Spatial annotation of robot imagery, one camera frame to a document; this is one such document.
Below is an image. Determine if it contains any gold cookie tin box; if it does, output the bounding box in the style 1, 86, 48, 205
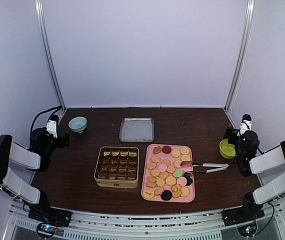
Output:
93, 146, 140, 189

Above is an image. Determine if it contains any black sandwich cookie bottom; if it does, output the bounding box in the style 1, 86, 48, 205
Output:
160, 190, 173, 201

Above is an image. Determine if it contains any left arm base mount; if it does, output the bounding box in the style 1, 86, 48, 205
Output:
28, 208, 72, 227

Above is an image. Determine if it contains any swirl butter cookie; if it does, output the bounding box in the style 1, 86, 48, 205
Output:
171, 184, 182, 192

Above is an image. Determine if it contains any light blue ceramic bowl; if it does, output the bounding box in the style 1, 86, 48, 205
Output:
68, 116, 88, 134

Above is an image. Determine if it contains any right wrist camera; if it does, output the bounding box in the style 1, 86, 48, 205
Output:
238, 114, 252, 136

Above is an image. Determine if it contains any green round cookie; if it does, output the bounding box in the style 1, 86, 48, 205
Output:
172, 170, 184, 179

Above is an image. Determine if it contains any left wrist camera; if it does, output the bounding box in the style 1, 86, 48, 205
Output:
46, 114, 59, 139

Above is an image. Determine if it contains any black sandwich cookie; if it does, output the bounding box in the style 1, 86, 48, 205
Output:
185, 176, 193, 186
160, 190, 173, 201

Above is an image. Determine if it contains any right aluminium frame post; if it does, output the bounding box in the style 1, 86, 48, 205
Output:
223, 0, 256, 112

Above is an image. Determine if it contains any metal tongs white handle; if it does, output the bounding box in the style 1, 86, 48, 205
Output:
180, 161, 229, 177

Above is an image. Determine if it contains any silver tin lid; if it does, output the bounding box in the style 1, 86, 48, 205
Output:
119, 117, 155, 143

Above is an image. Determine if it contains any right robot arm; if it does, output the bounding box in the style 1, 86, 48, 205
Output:
223, 126, 285, 221

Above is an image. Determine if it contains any brown chocolate round cookie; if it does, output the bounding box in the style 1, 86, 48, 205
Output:
162, 145, 172, 154

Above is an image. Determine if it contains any pink round cookie upper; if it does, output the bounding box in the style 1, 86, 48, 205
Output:
158, 164, 168, 173

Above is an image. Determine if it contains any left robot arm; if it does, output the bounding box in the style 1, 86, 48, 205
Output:
0, 132, 70, 222

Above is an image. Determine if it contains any green plastic bowl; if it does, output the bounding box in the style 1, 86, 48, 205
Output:
219, 139, 236, 160

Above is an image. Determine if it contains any pink plastic tray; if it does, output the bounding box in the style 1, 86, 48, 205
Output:
141, 144, 196, 204

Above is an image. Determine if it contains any black sandwich cookie right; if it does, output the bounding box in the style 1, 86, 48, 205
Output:
185, 176, 193, 186

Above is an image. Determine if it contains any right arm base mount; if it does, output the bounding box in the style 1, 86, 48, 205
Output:
221, 207, 265, 226

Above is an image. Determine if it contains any clock face round cookie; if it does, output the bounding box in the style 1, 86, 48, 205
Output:
142, 188, 155, 200

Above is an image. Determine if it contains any pink round cookie lower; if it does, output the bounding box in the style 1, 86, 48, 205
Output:
176, 176, 188, 187

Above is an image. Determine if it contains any pink round cookie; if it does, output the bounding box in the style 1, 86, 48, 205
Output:
176, 176, 188, 187
158, 164, 168, 173

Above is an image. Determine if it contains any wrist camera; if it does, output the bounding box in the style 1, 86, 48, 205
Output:
46, 114, 59, 139
238, 114, 252, 136

